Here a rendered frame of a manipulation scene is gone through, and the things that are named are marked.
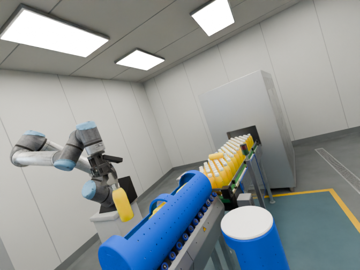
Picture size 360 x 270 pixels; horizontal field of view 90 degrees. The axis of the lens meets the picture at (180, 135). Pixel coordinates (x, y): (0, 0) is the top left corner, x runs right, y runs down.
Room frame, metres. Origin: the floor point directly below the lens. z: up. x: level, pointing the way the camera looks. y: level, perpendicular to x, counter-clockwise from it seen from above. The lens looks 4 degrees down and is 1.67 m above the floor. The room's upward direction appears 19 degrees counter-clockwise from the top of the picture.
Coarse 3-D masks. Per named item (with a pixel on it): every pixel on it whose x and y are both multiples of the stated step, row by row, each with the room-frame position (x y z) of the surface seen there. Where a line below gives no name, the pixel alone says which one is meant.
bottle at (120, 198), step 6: (114, 192) 0.93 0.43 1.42; (120, 192) 0.93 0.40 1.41; (114, 198) 0.92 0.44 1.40; (120, 198) 0.92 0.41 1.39; (126, 198) 0.95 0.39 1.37; (120, 204) 0.92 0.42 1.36; (126, 204) 0.93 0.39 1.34; (120, 210) 0.92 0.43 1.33; (126, 210) 0.93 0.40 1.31; (120, 216) 0.93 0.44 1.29; (126, 216) 0.92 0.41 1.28; (132, 216) 0.94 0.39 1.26
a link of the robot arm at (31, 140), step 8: (24, 136) 1.24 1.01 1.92; (32, 136) 1.25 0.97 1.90; (40, 136) 1.29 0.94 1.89; (16, 144) 1.21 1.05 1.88; (24, 144) 1.21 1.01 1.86; (32, 144) 1.24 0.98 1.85; (40, 144) 1.28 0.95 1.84; (48, 144) 1.32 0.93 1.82; (56, 144) 1.38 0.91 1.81; (80, 160) 1.47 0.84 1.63; (80, 168) 1.48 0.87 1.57; (88, 168) 1.51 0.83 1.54
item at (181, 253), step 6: (216, 198) 1.51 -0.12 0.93; (210, 210) 1.37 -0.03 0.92; (204, 216) 1.30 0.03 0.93; (198, 228) 1.19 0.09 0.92; (192, 234) 1.14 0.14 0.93; (192, 240) 1.10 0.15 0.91; (186, 246) 1.05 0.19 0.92; (180, 252) 1.01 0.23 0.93; (180, 258) 0.98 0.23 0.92; (174, 264) 0.94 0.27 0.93
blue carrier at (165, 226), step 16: (192, 176) 1.52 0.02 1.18; (192, 192) 1.24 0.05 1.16; (208, 192) 1.39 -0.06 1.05; (160, 208) 1.03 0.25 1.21; (176, 208) 1.07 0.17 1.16; (192, 208) 1.16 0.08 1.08; (144, 224) 0.91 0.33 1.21; (160, 224) 0.94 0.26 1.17; (176, 224) 1.00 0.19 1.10; (112, 240) 0.83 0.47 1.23; (128, 240) 0.82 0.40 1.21; (144, 240) 0.84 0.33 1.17; (160, 240) 0.89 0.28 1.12; (176, 240) 0.99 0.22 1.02; (112, 256) 0.80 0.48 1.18; (128, 256) 0.76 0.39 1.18; (144, 256) 0.79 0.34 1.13; (160, 256) 0.86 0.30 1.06
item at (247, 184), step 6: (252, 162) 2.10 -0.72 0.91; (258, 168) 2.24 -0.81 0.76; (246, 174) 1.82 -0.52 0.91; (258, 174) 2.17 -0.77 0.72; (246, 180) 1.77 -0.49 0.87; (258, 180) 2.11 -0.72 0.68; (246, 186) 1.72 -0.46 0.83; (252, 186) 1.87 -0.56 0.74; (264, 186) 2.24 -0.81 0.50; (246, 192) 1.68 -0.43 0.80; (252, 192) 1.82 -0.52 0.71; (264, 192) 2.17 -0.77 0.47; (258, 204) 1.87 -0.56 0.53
